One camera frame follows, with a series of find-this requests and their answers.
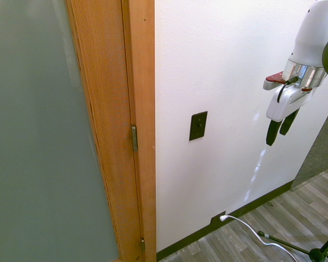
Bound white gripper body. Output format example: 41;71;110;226
266;85;315;123

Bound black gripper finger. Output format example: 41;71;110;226
266;119;281;147
279;108;301;136

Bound dark baseboard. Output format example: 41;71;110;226
156;180;294;261

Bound black tripod stand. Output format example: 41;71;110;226
257;226;328;262

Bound large metal door hinge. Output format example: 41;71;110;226
131;125;138;152

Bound wooden door with frosted glass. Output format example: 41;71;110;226
0;0;143;262

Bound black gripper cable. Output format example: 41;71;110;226
277;76;299;103

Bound red and grey wrist camera mount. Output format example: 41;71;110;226
262;71;313;93

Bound dark light switch plate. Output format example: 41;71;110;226
189;111;208;141

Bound dark wall outlet plate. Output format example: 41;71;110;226
210;210;226;224

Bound white power cord with plug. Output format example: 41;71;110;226
219;215;299;262

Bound wooden door frame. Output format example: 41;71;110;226
121;0;157;262

